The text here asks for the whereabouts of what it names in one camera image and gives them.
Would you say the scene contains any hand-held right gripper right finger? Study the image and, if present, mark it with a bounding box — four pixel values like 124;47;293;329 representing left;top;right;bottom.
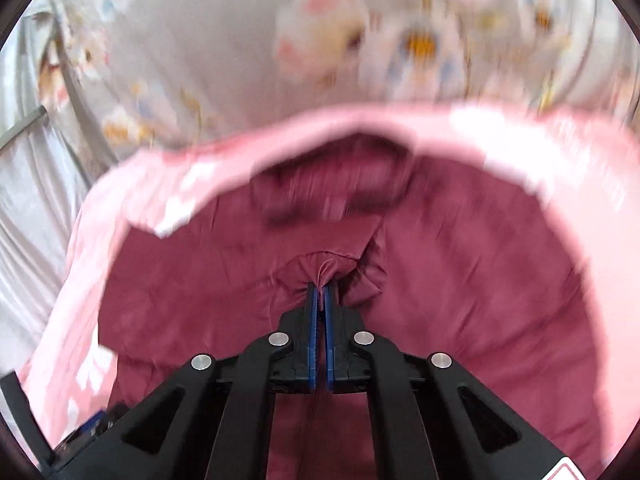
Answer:
325;282;573;480

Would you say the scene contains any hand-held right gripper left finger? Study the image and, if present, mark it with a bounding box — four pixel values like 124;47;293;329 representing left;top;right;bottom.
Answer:
52;282;321;480

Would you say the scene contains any grey floral bed sheet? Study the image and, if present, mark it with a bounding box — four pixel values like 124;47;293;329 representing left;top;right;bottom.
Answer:
30;0;640;161

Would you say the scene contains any silver satin cloth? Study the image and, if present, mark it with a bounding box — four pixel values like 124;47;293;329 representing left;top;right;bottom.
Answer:
0;5;121;376

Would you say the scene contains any maroon puffer jacket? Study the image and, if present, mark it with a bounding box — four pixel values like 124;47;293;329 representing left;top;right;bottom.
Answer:
97;132;608;480

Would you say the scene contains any pink blanket with white print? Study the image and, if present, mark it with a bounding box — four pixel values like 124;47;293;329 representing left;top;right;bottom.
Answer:
20;102;640;471

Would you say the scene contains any grey metal rod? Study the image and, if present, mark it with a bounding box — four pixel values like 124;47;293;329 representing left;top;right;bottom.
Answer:
0;107;48;151

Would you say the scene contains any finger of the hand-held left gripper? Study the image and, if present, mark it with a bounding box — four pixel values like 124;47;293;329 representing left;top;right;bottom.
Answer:
0;372;57;468
75;405;126;443

